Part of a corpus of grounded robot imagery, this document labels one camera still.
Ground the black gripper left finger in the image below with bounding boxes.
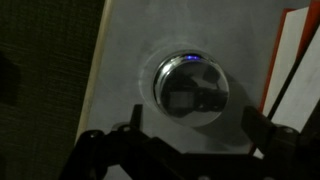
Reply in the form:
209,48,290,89
75,104,182,168

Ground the red cover book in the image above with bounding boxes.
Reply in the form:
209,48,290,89
258,0,320,116

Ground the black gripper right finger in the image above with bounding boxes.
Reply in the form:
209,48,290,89
241,105,305,162

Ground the silver dome lid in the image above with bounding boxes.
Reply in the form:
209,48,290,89
152,50,231,128

